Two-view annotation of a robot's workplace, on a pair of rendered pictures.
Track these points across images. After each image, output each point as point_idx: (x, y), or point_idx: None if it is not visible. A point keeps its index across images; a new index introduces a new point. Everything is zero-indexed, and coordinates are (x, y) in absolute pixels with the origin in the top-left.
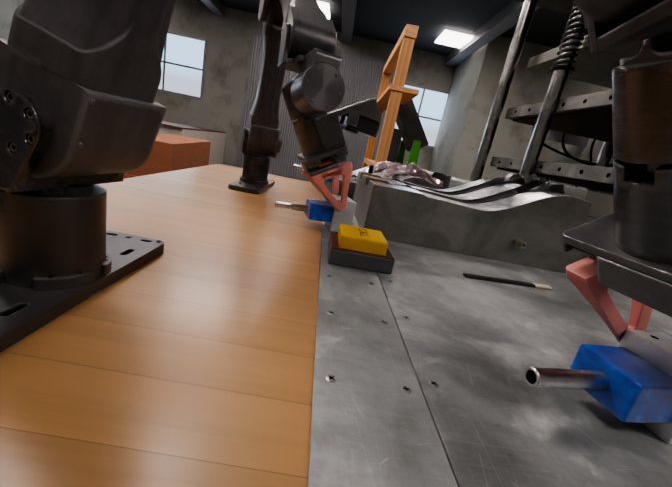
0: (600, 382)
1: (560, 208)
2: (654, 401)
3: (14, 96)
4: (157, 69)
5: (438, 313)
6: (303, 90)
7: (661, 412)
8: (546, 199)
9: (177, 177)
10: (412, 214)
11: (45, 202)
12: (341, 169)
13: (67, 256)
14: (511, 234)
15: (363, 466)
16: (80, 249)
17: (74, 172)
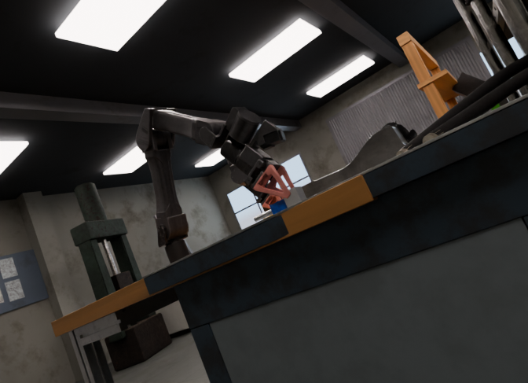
0: (270, 211)
1: (378, 140)
2: (276, 207)
3: (159, 226)
4: (178, 206)
5: None
6: (232, 181)
7: (281, 208)
8: (367, 141)
9: None
10: (315, 193)
11: (171, 244)
12: (270, 195)
13: (180, 255)
14: (365, 168)
15: None
16: (181, 253)
17: (173, 235)
